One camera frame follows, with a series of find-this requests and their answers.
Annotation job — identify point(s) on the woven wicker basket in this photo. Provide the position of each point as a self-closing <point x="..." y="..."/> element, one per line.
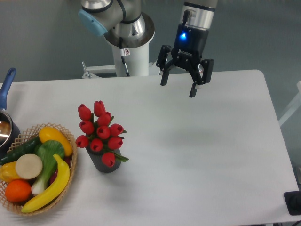
<point x="23" y="137"/>

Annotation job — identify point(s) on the beige round radish slice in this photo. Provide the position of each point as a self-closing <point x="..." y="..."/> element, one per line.
<point x="29" y="166"/>

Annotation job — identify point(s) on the dark grey ribbed vase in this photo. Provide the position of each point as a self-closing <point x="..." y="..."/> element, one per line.
<point x="104" y="162"/>

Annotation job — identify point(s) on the yellow banana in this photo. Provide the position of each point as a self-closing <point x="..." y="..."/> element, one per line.
<point x="53" y="190"/>

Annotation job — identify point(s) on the orange fruit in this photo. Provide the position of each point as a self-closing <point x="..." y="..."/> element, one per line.
<point x="18" y="191"/>

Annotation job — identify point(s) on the white frame at right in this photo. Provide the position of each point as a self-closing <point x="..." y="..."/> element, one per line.
<point x="291" y="108"/>

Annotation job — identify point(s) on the green bok choy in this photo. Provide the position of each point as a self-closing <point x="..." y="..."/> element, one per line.
<point x="49" y="165"/>

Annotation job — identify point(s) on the black device at edge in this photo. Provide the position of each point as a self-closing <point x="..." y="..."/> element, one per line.
<point x="293" y="202"/>

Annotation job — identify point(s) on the yellow bell pepper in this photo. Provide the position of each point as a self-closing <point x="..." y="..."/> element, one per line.
<point x="8" y="172"/>

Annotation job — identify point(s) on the red tulip bouquet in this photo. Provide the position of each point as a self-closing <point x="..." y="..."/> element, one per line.
<point x="98" y="131"/>

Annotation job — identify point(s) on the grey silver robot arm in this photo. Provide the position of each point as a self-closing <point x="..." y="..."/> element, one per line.
<point x="99" y="16"/>

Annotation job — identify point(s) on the blue handled steel saucepan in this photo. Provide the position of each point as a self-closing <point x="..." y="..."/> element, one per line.
<point x="8" y="130"/>

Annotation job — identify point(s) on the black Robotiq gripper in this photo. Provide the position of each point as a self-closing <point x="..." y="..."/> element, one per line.
<point x="187" y="52"/>

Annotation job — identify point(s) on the dark red fruit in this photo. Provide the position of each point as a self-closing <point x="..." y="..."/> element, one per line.
<point x="54" y="175"/>

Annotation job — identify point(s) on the dark green cucumber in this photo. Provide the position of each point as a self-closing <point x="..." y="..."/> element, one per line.
<point x="27" y="147"/>

